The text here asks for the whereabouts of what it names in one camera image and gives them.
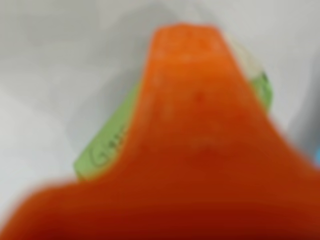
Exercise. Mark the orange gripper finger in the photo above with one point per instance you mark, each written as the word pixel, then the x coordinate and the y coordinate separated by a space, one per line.
pixel 195 150

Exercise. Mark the green paper-wrapped package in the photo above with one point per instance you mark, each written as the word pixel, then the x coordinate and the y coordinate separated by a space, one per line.
pixel 107 140

